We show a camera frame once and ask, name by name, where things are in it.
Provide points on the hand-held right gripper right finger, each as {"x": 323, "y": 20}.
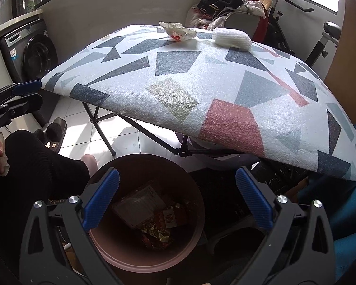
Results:
{"x": 255, "y": 199}

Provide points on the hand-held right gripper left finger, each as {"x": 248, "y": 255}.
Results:
{"x": 102, "y": 197}

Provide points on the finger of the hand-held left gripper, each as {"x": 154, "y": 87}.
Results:
{"x": 26, "y": 87}
{"x": 23, "y": 102}

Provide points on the brown plastic bin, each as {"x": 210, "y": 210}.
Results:
{"x": 121, "y": 255}

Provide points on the gold foil wrapper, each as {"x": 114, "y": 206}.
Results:
{"x": 154, "y": 234}

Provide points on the orange snack packet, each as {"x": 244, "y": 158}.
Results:
{"x": 170, "y": 215}

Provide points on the person's left hand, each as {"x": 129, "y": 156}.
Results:
{"x": 1, "y": 157}

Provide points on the black crate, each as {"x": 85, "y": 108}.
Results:
{"x": 255, "y": 175}

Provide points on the grey washing machine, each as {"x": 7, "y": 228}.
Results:
{"x": 32, "y": 56}

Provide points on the person's bare foot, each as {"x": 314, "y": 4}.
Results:
{"x": 90, "y": 161}

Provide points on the grey slipper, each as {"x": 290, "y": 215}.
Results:
{"x": 58, "y": 130}

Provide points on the person's black trouser leg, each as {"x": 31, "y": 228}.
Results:
{"x": 35, "y": 178}

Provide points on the blue chair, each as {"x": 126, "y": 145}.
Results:
{"x": 344, "y": 213}

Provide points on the patterned folding table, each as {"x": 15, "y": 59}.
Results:
{"x": 210, "y": 95}

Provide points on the white foam net sleeve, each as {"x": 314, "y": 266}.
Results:
{"x": 233, "y": 38}

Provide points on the crumpled white paper wrapper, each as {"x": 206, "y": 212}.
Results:
{"x": 179, "y": 32}

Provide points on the black exercise bike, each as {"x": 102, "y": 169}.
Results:
{"x": 284, "y": 26}

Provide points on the grey chair back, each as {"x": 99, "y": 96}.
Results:
{"x": 243, "y": 20}

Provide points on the pile of clothes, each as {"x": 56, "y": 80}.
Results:
{"x": 225, "y": 0}

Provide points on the black folding table frame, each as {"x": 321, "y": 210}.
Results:
{"x": 103, "y": 124}

